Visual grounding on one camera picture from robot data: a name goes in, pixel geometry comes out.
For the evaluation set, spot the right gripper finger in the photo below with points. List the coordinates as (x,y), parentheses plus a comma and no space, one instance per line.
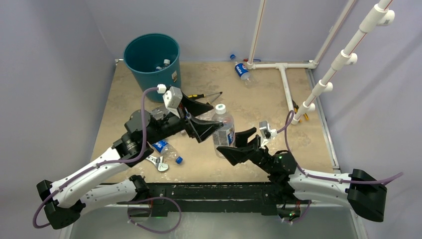
(243,151)
(241,138)

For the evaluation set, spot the silver adjustable wrench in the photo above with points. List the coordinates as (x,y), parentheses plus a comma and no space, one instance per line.
(158,163)

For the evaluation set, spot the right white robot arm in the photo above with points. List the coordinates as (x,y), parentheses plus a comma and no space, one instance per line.
(358,190)

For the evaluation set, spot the Pepsi bottle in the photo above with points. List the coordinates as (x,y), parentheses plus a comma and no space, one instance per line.
(167,151)
(242,72)

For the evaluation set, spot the white label crushed bottle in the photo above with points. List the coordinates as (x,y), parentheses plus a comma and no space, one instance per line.
(225,136)

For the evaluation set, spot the long clear bottle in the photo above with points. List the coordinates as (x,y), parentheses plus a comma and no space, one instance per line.
(166,63)

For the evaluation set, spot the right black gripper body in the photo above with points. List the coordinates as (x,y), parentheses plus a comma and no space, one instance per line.
(262,158)

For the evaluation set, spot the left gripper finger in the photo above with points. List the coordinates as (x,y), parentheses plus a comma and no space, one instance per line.
(194,107)
(202,129)

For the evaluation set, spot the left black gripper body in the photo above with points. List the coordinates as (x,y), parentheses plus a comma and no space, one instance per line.
(170,125)

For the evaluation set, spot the white PVC pipe frame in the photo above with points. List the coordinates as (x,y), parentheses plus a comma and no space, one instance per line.
(379,15)

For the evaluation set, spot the clear bottle by bin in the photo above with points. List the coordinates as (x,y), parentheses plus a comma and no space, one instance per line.
(159,112)

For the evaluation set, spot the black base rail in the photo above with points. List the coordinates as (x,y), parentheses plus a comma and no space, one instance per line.
(232,197)

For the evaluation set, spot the teal plastic bin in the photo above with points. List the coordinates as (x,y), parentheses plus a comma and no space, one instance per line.
(143,54)

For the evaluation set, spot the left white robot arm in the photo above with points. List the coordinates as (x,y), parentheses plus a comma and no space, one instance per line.
(64,201)

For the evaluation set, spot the yellow black pliers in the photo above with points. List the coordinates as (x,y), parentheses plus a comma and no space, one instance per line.
(209,95)

